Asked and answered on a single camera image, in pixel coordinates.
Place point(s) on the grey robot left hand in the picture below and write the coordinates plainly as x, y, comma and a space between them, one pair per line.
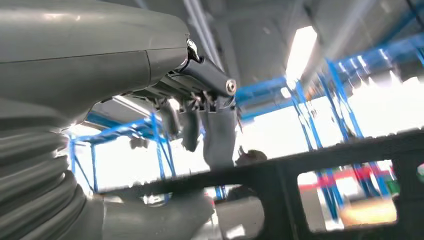
82, 49

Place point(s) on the tall blue metal rack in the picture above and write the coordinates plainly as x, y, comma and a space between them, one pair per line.
258, 89
116, 130

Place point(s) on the grey ceiling pipes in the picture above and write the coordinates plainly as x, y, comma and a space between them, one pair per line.
202, 26

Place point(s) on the long bright ceiling light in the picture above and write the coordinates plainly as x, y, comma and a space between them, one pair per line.
301, 49

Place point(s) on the red strip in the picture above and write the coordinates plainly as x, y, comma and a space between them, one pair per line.
331, 180

